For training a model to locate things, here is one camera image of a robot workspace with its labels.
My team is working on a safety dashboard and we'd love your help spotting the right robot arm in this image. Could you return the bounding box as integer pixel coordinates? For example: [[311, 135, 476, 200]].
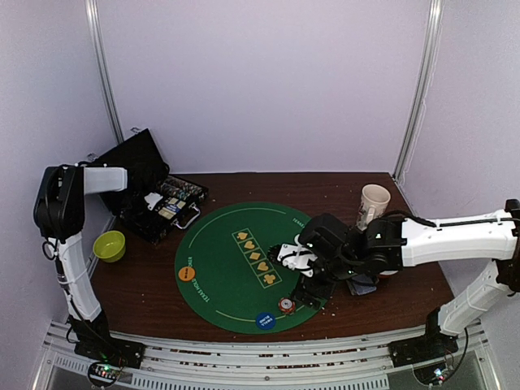
[[277, 199, 519, 359]]

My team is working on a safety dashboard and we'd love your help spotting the lime green bowl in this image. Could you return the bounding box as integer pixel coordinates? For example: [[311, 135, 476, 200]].
[[93, 230, 126, 263]]

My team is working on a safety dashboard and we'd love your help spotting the right aluminium frame post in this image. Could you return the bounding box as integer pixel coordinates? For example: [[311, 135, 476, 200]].
[[393, 0, 444, 184]]

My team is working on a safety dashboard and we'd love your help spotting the orange big blind button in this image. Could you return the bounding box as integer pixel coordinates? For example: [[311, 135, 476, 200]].
[[177, 266, 196, 282]]

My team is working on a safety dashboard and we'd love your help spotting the round green poker mat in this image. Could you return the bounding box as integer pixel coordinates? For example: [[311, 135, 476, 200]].
[[175, 202, 326, 335]]

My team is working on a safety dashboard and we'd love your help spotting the grey card deck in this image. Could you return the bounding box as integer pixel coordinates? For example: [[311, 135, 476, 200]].
[[346, 278, 377, 296]]

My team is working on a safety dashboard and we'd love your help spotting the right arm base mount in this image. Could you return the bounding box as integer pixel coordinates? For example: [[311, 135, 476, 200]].
[[388, 333, 458, 367]]

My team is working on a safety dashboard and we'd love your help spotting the blue small blind button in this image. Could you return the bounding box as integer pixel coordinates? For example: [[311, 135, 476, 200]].
[[255, 312, 276, 331]]

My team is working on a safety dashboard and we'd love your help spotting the cream mug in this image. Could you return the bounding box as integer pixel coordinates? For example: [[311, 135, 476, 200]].
[[356, 184, 392, 231]]

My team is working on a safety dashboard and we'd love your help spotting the white orange bowl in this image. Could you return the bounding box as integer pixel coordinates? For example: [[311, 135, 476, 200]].
[[378, 271, 397, 280]]

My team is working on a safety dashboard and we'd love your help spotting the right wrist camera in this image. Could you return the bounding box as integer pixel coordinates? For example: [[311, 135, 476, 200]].
[[267, 244, 318, 271]]

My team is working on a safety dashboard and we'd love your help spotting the blue Texas Hold'em card deck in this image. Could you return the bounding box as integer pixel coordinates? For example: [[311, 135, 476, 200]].
[[158, 197, 186, 220]]

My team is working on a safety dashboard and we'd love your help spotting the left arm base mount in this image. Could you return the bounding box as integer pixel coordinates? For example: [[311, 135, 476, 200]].
[[74, 334, 145, 369]]

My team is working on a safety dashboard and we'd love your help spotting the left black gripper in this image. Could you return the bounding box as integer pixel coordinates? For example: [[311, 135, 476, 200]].
[[123, 192, 163, 236]]

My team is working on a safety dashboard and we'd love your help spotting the red poker chip stack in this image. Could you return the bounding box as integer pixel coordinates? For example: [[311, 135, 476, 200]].
[[278, 297, 296, 315]]

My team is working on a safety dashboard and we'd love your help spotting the black poker chip case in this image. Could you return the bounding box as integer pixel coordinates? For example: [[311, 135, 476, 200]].
[[89, 129, 209, 245]]

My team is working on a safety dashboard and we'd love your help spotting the back poker chip row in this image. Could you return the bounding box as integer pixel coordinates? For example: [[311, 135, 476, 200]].
[[159, 175, 206, 201]]

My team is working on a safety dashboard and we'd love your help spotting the front aluminium rail frame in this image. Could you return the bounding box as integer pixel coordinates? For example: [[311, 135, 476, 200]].
[[33, 323, 501, 389]]

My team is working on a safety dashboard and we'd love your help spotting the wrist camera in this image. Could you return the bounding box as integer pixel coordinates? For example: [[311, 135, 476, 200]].
[[144, 193, 163, 210], [267, 244, 318, 271]]

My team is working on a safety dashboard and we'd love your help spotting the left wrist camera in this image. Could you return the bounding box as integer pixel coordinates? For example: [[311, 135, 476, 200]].
[[144, 193, 163, 210]]

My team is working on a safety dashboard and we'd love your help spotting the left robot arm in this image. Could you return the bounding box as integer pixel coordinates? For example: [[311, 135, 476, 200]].
[[33, 162, 168, 361]]

